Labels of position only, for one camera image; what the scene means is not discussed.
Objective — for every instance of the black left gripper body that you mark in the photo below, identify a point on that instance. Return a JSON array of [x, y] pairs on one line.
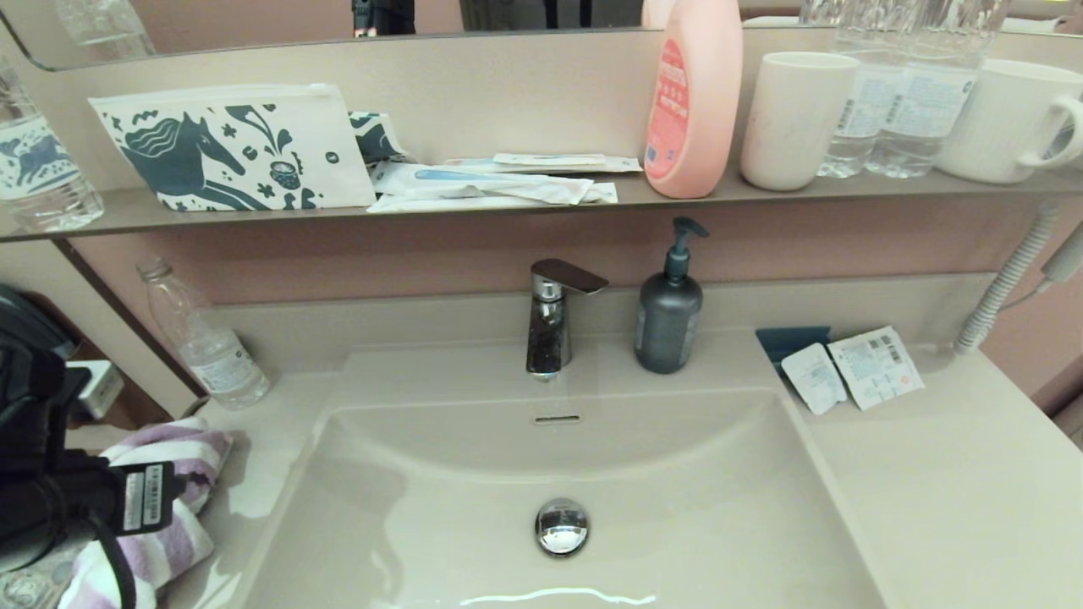
[[101, 499]]

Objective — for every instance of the purple white striped towel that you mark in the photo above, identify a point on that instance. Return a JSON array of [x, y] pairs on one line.
[[169, 550]]

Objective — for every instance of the chrome sink faucet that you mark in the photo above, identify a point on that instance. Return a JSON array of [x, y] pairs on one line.
[[550, 330]]

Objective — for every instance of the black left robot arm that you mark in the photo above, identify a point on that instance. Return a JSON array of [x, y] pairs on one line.
[[34, 423]]

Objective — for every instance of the beige ceramic sink basin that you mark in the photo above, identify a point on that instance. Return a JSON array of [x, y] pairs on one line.
[[677, 491]]

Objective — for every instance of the brown holder pouch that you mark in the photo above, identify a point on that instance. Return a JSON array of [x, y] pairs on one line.
[[144, 410]]

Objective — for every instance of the shrink-wrapped bottle pack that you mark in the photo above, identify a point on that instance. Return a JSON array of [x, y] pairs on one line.
[[25, 589]]

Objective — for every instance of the slim clear plastic bottle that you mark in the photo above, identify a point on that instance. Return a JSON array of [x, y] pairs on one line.
[[210, 355]]

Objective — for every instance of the dark blue hair dryer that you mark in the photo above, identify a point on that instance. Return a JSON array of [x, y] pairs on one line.
[[34, 315]]

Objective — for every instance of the water bottle blue animal label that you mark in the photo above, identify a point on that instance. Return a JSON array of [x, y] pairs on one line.
[[41, 169]]

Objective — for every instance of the white horse print pouch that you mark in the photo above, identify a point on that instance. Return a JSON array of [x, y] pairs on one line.
[[233, 150]]

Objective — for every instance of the plain white toiletry packet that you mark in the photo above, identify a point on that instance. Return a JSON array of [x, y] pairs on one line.
[[440, 203]]

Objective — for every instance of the folded blue patterned pouch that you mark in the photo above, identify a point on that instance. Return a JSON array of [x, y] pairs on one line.
[[375, 138]]

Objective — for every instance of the chrome drain stopper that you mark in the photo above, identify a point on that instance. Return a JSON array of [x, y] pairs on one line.
[[562, 526]]

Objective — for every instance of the white packet with blue toothbrush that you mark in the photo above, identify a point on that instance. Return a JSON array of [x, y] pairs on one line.
[[474, 181]]

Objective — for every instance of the flat white toiletry packet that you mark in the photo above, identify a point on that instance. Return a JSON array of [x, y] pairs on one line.
[[550, 160]]

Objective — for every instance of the dark grey soap dispenser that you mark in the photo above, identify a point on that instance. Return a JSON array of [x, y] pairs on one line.
[[668, 321]]

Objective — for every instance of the dark blue packet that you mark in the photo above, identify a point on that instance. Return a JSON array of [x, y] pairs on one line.
[[791, 338]]

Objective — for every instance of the pink lotion bottle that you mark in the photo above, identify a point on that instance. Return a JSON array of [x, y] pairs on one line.
[[694, 101]]

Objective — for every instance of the small white sachet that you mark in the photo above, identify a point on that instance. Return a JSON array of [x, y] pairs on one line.
[[812, 376]]

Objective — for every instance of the white sachet with barcode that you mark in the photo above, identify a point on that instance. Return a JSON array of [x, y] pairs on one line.
[[876, 368]]

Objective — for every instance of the clear plastic water bottle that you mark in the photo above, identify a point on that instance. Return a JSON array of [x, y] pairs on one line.
[[854, 118], [922, 110]]

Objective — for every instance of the white handset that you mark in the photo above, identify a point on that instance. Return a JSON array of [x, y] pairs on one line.
[[1068, 254]]

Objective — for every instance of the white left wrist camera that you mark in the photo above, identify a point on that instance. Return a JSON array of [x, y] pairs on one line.
[[93, 389]]

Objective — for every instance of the grey wall shelf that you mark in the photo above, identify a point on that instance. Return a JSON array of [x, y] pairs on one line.
[[127, 213]]

